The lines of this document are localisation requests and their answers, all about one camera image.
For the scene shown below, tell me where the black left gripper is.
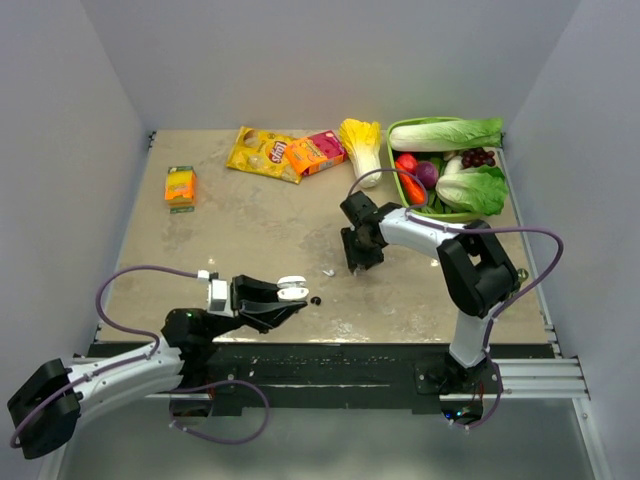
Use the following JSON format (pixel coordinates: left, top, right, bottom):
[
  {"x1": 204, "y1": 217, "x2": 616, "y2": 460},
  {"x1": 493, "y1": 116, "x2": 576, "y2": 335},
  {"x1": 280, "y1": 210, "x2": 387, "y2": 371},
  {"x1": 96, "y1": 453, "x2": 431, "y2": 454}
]
[{"x1": 205, "y1": 274, "x2": 307, "y2": 340}]

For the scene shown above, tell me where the white earbud charging case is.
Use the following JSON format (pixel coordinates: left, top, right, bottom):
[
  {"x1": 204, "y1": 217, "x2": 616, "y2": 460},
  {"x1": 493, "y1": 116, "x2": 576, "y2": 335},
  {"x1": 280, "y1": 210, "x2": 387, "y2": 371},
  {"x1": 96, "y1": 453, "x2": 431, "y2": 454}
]
[{"x1": 277, "y1": 275, "x2": 309, "y2": 302}]

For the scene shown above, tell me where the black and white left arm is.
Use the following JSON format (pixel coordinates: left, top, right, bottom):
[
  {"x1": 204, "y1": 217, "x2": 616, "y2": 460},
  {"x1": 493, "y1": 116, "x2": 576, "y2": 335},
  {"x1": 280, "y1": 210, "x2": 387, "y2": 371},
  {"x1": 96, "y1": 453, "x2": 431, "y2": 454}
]
[{"x1": 7, "y1": 270, "x2": 309, "y2": 459}]

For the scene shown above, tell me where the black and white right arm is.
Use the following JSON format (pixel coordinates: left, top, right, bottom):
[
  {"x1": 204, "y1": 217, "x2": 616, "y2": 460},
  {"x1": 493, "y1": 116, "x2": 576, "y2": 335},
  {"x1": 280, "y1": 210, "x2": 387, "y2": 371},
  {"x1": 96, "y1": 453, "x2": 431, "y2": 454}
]
[{"x1": 340, "y1": 191, "x2": 520, "y2": 393}]

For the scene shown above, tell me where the orange red pepper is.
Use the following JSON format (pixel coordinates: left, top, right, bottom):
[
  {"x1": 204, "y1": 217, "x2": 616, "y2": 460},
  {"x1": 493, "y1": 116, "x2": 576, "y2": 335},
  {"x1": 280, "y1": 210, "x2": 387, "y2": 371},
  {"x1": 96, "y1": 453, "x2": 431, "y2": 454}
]
[{"x1": 395, "y1": 161, "x2": 428, "y2": 206}]

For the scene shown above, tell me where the green plastic basket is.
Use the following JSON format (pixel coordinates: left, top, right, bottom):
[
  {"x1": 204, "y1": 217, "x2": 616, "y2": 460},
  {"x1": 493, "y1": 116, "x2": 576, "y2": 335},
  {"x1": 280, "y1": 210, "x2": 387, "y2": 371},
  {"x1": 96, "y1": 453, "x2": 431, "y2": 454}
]
[{"x1": 387, "y1": 143, "x2": 502, "y2": 223}]

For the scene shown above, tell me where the red apple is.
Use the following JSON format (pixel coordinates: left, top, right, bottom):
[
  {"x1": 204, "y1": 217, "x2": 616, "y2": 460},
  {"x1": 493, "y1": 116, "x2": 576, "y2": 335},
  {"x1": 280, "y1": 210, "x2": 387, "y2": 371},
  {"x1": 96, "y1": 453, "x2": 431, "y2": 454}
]
[{"x1": 395, "y1": 153, "x2": 418, "y2": 174}]

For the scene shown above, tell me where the purple red onion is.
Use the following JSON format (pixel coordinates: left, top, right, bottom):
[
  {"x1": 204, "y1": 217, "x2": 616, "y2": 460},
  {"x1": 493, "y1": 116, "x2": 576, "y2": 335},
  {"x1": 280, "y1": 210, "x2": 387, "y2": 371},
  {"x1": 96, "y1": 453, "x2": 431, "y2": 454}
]
[{"x1": 414, "y1": 161, "x2": 439, "y2": 190}]

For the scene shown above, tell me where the orange pink snack box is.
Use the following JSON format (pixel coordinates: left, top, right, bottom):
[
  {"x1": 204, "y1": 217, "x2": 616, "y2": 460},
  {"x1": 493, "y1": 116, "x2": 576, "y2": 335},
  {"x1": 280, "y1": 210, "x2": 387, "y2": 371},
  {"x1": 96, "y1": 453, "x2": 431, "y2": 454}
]
[{"x1": 284, "y1": 130, "x2": 347, "y2": 177}]

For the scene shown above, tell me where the yellow white napa cabbage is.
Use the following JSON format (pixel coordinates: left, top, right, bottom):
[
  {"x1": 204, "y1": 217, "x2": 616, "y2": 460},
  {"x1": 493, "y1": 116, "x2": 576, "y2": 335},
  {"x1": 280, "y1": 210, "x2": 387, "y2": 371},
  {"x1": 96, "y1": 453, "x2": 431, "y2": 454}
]
[{"x1": 339, "y1": 118, "x2": 382, "y2": 188}]

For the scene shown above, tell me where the green leafy bok choy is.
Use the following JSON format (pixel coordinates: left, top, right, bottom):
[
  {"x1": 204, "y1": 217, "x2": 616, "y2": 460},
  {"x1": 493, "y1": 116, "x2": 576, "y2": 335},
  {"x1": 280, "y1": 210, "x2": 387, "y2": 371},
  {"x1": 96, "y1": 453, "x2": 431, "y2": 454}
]
[{"x1": 435, "y1": 156, "x2": 509, "y2": 216}]

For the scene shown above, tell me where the yellow chips bag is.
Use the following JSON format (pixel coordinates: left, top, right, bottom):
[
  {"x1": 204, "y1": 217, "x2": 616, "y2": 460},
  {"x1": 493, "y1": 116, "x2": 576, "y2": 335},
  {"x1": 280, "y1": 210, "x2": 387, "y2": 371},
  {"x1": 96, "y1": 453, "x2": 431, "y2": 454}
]
[{"x1": 226, "y1": 126, "x2": 302, "y2": 184}]

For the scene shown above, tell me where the orange yellow sponge pack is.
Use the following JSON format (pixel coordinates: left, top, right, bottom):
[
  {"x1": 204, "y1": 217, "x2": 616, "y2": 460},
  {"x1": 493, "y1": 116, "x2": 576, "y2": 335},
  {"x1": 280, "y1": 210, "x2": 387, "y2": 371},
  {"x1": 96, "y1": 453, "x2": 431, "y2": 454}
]
[{"x1": 164, "y1": 166, "x2": 197, "y2": 214}]

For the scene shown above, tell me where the purple grapes bunch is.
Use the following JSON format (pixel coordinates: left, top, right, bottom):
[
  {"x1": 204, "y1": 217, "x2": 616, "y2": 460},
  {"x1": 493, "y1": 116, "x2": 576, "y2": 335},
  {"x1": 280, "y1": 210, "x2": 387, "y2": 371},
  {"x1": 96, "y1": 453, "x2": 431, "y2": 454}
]
[{"x1": 461, "y1": 147, "x2": 496, "y2": 169}]

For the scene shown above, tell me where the long green white cabbage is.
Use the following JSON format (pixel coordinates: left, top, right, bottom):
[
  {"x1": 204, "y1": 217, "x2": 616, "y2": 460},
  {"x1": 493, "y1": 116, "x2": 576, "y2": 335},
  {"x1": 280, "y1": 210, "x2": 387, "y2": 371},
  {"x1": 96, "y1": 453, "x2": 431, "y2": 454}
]
[{"x1": 387, "y1": 117, "x2": 503, "y2": 152}]

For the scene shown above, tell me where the green glass bottle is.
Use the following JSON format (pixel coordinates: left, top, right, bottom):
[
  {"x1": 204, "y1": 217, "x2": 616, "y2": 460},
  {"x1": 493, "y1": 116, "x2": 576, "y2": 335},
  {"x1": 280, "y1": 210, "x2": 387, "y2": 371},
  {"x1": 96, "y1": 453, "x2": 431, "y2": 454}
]
[{"x1": 517, "y1": 268, "x2": 529, "y2": 288}]

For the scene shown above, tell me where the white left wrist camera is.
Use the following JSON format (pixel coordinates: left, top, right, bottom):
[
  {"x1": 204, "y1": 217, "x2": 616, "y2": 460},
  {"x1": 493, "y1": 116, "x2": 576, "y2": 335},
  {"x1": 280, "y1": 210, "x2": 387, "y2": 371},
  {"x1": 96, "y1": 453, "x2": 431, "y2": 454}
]
[{"x1": 197, "y1": 270, "x2": 235, "y2": 318}]

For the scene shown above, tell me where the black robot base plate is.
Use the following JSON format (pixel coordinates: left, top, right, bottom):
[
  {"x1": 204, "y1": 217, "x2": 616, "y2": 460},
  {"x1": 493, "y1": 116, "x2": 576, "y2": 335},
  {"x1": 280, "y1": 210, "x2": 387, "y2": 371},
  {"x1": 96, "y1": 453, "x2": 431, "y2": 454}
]
[{"x1": 148, "y1": 341, "x2": 506, "y2": 417}]

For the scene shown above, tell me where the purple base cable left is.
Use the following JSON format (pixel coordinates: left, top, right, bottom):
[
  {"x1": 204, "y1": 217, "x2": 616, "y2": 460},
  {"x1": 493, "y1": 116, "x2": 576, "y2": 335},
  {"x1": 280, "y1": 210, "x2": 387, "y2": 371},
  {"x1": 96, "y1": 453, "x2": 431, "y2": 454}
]
[{"x1": 168, "y1": 378, "x2": 271, "y2": 444}]

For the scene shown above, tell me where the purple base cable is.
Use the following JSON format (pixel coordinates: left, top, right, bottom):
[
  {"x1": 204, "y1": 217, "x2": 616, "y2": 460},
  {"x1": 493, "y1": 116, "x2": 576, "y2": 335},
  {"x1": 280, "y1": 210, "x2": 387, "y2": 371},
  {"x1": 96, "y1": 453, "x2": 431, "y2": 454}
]
[
  {"x1": 168, "y1": 378, "x2": 271, "y2": 444},
  {"x1": 447, "y1": 359, "x2": 506, "y2": 431}
]

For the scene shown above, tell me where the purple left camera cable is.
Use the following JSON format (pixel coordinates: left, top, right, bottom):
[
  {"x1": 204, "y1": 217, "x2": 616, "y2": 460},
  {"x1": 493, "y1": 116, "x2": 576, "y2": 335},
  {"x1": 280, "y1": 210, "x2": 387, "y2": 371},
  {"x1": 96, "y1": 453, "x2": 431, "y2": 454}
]
[{"x1": 8, "y1": 264, "x2": 211, "y2": 449}]

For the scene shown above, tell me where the purple camera cable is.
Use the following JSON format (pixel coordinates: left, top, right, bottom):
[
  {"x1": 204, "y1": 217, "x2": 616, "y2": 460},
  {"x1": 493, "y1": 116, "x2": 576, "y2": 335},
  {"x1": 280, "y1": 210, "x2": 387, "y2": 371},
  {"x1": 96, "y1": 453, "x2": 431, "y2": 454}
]
[
  {"x1": 347, "y1": 168, "x2": 565, "y2": 351},
  {"x1": 8, "y1": 264, "x2": 211, "y2": 449}
]

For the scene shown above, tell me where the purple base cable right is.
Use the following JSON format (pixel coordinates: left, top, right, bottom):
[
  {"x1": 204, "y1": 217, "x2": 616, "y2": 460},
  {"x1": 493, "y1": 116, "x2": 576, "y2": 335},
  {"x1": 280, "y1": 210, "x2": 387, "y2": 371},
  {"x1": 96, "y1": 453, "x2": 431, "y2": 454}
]
[{"x1": 447, "y1": 359, "x2": 506, "y2": 431}]

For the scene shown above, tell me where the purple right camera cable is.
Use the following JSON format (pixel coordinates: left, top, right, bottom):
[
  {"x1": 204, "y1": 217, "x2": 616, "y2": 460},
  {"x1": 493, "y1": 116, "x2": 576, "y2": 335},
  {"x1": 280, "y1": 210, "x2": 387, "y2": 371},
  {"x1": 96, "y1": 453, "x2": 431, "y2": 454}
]
[{"x1": 347, "y1": 168, "x2": 565, "y2": 351}]

